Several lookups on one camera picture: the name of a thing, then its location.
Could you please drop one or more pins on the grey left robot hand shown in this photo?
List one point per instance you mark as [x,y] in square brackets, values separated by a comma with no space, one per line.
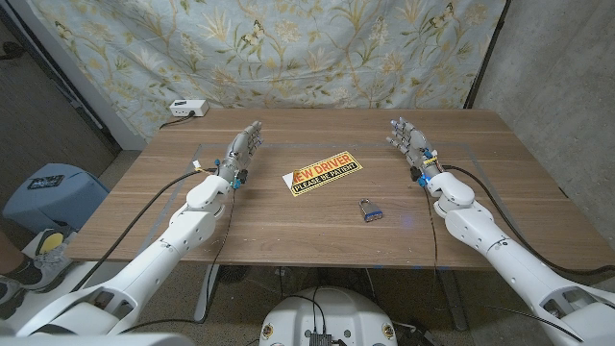
[240,151]

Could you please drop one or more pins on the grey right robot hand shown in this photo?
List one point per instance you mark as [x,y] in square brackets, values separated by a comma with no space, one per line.
[415,144]

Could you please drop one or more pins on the white sticker release liner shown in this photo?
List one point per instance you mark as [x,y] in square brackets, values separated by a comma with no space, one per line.
[287,179]

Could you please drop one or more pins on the yellow new driver bumper sticker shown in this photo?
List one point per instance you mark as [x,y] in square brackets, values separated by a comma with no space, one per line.
[327,174]

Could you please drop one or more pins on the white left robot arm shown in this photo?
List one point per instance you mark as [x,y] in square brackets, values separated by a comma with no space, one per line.
[144,271]

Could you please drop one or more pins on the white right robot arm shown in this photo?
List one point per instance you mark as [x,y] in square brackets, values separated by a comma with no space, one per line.
[514,269]

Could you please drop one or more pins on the white power strip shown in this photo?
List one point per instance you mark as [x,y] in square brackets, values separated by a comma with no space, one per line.
[187,108]

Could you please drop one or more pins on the silver blue padlock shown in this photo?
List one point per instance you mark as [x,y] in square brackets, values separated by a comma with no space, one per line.
[370,214]

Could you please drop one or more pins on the floral print backdrop cloth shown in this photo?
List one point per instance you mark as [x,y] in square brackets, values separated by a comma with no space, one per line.
[288,53]

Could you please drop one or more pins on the black backdrop stand pole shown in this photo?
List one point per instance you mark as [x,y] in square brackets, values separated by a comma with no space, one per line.
[485,55]

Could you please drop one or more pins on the grey table leg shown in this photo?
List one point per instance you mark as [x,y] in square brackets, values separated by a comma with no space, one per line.
[454,300]
[207,293]

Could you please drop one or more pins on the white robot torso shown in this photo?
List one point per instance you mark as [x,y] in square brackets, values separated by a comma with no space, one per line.
[331,312]

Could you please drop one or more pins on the blue plastic bin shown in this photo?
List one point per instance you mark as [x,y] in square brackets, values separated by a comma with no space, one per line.
[53,202]

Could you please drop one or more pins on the grey sneaker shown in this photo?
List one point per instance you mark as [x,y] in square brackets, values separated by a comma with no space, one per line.
[48,266]
[9,295]

